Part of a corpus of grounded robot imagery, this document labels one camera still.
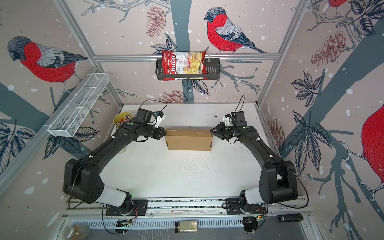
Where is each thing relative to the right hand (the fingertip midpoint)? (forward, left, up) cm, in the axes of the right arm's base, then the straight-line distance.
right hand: (209, 133), depth 83 cm
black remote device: (-36, -38, -15) cm, 55 cm away
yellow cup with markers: (+12, +57, -1) cm, 59 cm away
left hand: (-1, +25, +1) cm, 25 cm away
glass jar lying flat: (-42, +9, -12) cm, 45 cm away
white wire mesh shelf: (+5, +70, +18) cm, 73 cm away
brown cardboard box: (-2, +9, -3) cm, 10 cm away
